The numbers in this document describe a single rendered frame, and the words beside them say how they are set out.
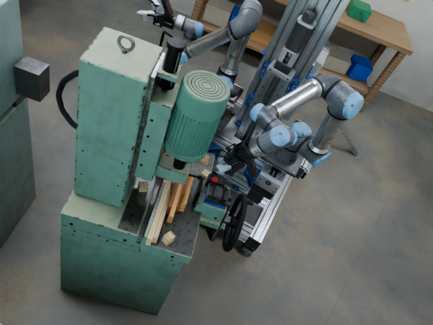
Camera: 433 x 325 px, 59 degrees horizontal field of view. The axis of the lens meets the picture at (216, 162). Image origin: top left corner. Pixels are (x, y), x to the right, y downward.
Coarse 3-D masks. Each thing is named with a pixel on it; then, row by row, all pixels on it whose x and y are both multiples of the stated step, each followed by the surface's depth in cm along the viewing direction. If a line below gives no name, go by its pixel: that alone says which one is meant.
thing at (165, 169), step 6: (162, 156) 162; (162, 162) 160; (168, 162) 160; (162, 168) 159; (168, 168) 158; (174, 168) 159; (186, 168) 161; (156, 174) 162; (162, 174) 161; (168, 174) 161; (174, 174) 160; (180, 174) 159; (186, 174) 159; (174, 180) 163; (180, 180) 162
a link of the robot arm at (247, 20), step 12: (240, 12) 187; (252, 12) 185; (228, 24) 188; (240, 24) 185; (252, 24) 186; (204, 36) 196; (216, 36) 191; (228, 36) 190; (240, 36) 188; (192, 48) 199; (204, 48) 197; (180, 60) 203
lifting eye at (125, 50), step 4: (120, 36) 121; (124, 36) 121; (128, 36) 121; (120, 40) 123; (132, 40) 122; (120, 44) 124; (132, 44) 123; (120, 48) 124; (124, 48) 124; (128, 48) 124; (132, 48) 124; (124, 52) 125
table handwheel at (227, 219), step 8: (240, 200) 189; (232, 208) 194; (240, 208) 173; (232, 216) 182; (240, 216) 170; (232, 224) 180; (240, 224) 169; (224, 232) 193; (232, 232) 181; (224, 240) 188; (232, 240) 171; (224, 248) 179; (232, 248) 174
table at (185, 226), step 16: (192, 192) 176; (192, 208) 170; (176, 224) 162; (192, 224) 164; (208, 224) 172; (160, 240) 155; (176, 240) 157; (192, 240) 160; (160, 256) 157; (176, 256) 155
